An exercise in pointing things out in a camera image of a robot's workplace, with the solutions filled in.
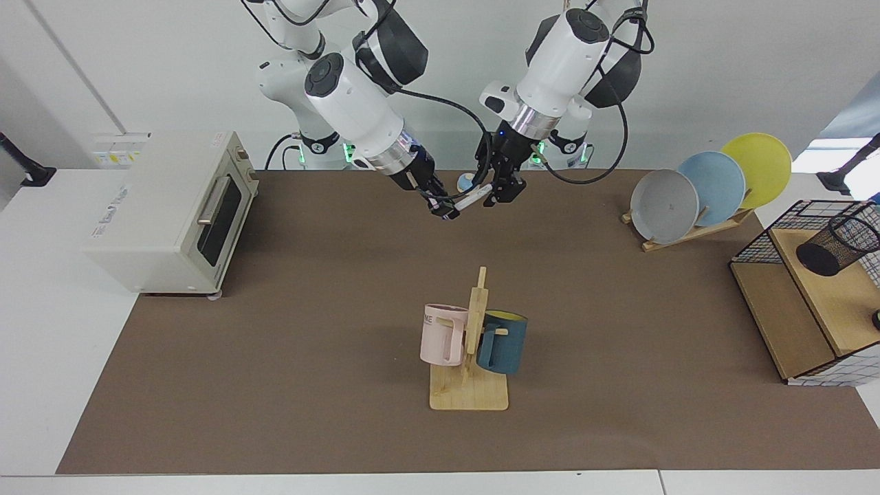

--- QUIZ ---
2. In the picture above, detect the pale toaster oven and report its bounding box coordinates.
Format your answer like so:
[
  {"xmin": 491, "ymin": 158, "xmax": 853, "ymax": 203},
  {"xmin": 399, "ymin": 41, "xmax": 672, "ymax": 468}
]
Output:
[{"xmin": 82, "ymin": 131, "xmax": 260, "ymax": 301}]

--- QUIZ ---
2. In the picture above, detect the pink mug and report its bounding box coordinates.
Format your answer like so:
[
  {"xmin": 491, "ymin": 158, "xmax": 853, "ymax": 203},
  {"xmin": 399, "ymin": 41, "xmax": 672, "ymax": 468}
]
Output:
[{"xmin": 419, "ymin": 303, "xmax": 470, "ymax": 367}]

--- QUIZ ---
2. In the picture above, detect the yellow plate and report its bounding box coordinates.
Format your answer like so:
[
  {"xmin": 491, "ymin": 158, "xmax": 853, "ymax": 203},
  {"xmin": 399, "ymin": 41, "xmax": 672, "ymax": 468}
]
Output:
[{"xmin": 720, "ymin": 133, "xmax": 793, "ymax": 210}]

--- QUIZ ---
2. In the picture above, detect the grey plate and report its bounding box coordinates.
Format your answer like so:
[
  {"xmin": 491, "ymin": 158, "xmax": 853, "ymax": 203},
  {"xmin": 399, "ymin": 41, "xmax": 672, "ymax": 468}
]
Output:
[{"xmin": 630, "ymin": 169, "xmax": 700, "ymax": 245}]

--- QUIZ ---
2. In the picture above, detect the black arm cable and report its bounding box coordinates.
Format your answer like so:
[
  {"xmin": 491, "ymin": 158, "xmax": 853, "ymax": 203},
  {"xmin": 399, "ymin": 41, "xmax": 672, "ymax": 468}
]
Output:
[
  {"xmin": 395, "ymin": 88, "xmax": 497, "ymax": 204},
  {"xmin": 542, "ymin": 7, "xmax": 655, "ymax": 185}
]

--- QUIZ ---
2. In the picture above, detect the light blue plate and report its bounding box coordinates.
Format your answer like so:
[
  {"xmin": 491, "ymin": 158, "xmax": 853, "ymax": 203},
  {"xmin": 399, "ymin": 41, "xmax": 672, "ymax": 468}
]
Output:
[{"xmin": 677, "ymin": 151, "xmax": 747, "ymax": 228}]

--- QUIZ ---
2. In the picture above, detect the white and blue marker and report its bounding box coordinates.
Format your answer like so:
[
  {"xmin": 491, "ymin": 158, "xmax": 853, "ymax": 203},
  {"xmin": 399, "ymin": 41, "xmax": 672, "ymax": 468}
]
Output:
[{"xmin": 448, "ymin": 184, "xmax": 494, "ymax": 220}]

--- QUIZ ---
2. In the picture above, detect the wooden cup stand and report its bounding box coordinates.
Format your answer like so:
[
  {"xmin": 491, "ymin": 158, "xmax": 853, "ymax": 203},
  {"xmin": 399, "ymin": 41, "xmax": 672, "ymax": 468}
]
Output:
[{"xmin": 430, "ymin": 267, "xmax": 510, "ymax": 411}]

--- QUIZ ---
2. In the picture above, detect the dark teal mug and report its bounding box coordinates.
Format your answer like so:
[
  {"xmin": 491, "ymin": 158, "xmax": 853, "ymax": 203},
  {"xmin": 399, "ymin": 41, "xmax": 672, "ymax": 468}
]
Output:
[{"xmin": 476, "ymin": 311, "xmax": 529, "ymax": 375}]

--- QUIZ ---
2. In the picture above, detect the black mesh pen holder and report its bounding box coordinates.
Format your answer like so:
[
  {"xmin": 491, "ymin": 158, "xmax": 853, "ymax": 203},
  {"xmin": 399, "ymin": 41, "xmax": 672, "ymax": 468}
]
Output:
[{"xmin": 796, "ymin": 214, "xmax": 880, "ymax": 278}]

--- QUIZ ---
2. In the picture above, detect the wire basket with wooden floor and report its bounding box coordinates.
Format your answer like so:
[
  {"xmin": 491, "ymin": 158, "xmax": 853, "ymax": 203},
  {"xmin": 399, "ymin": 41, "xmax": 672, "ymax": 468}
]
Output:
[{"xmin": 729, "ymin": 199, "xmax": 880, "ymax": 388}]

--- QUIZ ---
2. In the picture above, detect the brown table cloth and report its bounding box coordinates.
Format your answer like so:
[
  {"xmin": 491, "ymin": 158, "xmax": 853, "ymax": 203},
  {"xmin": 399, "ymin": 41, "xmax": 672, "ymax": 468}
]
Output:
[{"xmin": 56, "ymin": 168, "xmax": 880, "ymax": 475}]

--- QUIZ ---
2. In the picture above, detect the white labelled box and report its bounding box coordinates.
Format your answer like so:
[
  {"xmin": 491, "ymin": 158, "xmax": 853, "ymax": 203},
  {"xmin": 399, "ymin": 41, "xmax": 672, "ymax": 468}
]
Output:
[{"xmin": 91, "ymin": 132, "xmax": 152, "ymax": 170}]

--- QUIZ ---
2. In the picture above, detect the wooden plate rack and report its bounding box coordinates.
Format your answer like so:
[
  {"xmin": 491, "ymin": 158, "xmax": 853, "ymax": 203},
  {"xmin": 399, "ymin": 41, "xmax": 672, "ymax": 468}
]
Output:
[{"xmin": 621, "ymin": 206, "xmax": 754, "ymax": 253}]

